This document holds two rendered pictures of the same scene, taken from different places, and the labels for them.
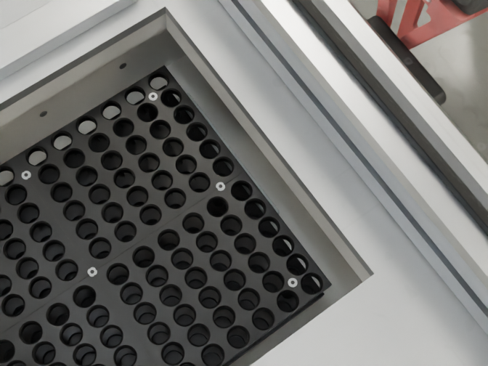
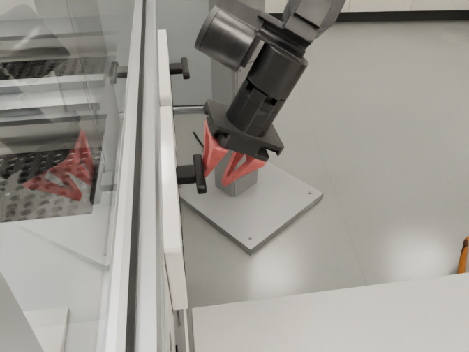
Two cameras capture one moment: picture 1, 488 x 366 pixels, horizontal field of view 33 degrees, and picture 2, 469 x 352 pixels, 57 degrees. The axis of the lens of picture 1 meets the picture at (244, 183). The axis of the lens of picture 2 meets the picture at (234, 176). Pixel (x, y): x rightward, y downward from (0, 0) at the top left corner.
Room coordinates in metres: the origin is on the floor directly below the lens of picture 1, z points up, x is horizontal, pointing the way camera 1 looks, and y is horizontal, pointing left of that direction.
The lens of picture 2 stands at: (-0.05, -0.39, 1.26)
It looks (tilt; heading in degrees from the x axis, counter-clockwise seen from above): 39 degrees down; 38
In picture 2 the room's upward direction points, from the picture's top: straight up
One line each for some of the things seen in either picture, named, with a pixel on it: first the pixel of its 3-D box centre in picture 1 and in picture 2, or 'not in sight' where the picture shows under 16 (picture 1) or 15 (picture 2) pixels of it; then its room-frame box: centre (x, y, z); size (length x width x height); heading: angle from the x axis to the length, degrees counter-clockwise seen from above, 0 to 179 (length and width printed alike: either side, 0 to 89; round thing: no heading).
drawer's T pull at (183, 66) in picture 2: not in sight; (179, 68); (0.48, 0.15, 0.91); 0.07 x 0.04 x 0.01; 46
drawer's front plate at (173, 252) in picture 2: not in sight; (172, 194); (0.24, -0.06, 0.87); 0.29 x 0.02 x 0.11; 46
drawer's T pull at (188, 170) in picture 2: not in sight; (190, 174); (0.26, -0.08, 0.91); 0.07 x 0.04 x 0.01; 46
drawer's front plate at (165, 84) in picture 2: not in sight; (165, 84); (0.46, 0.17, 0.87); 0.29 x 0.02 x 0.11; 46
